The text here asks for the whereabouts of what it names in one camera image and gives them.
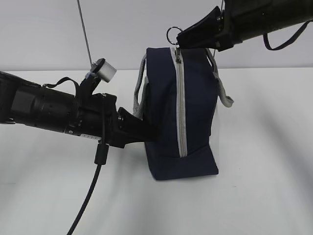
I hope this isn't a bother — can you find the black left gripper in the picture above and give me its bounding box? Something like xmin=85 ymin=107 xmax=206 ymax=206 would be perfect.
xmin=70 ymin=93 xmax=158 ymax=148

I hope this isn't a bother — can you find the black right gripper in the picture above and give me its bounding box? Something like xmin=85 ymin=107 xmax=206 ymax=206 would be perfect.
xmin=177 ymin=6 xmax=242 ymax=52

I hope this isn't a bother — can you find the navy and white lunch bag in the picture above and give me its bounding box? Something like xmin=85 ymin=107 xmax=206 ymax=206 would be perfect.
xmin=133 ymin=43 xmax=234 ymax=181

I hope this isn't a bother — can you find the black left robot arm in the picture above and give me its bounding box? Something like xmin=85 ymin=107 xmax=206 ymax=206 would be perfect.
xmin=0 ymin=72 xmax=158 ymax=148

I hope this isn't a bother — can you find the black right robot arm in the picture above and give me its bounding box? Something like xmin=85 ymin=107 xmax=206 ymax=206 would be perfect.
xmin=177 ymin=0 xmax=313 ymax=51

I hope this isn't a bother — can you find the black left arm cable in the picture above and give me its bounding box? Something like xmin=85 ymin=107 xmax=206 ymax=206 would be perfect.
xmin=66 ymin=97 xmax=110 ymax=235

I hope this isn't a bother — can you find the thin black right cable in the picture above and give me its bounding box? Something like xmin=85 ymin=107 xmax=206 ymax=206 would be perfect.
xmin=263 ymin=21 xmax=311 ymax=51

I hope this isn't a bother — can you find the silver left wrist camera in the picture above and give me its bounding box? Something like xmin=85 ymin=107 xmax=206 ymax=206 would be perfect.
xmin=90 ymin=58 xmax=117 ymax=83

